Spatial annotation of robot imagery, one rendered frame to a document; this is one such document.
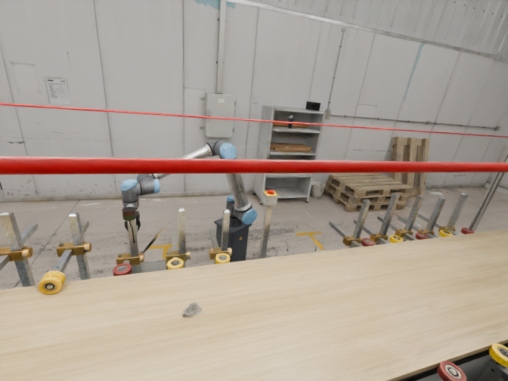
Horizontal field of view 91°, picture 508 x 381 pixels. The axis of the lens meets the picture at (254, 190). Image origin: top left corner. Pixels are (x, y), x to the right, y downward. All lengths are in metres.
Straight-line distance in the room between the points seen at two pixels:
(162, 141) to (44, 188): 1.75
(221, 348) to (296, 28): 4.11
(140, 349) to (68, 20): 3.69
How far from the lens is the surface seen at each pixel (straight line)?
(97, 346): 1.16
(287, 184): 4.71
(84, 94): 4.08
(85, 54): 4.06
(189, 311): 1.18
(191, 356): 1.07
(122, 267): 1.43
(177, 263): 1.41
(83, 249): 1.54
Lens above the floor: 1.79
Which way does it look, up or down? 22 degrees down
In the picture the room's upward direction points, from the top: 6 degrees clockwise
